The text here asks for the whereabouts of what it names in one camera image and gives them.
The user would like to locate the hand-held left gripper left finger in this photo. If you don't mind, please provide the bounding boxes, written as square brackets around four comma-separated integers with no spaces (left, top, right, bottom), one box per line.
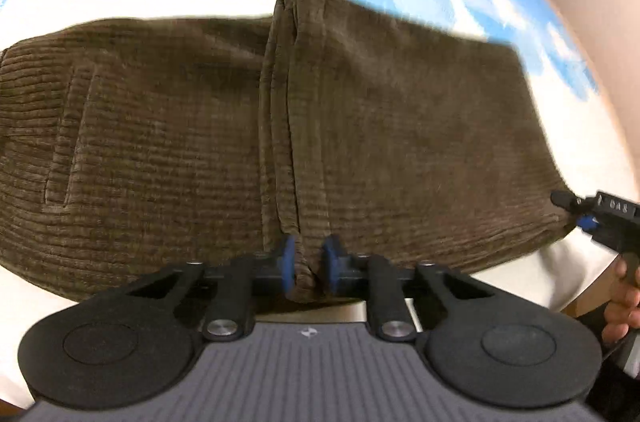
[125,235,299,343]

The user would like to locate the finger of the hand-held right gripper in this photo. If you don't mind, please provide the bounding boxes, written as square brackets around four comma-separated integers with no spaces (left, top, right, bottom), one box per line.
[576,214,601,236]
[550,191,585,212]

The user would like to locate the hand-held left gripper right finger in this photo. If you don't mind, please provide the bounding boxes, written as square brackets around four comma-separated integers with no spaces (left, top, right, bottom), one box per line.
[320,235,497,341]

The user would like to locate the brown corduroy pants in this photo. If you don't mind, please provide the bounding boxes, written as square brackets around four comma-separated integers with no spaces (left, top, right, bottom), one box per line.
[0,0,581,305]

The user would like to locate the person's right hand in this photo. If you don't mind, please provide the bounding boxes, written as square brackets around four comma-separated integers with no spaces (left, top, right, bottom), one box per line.
[601,259,640,347]

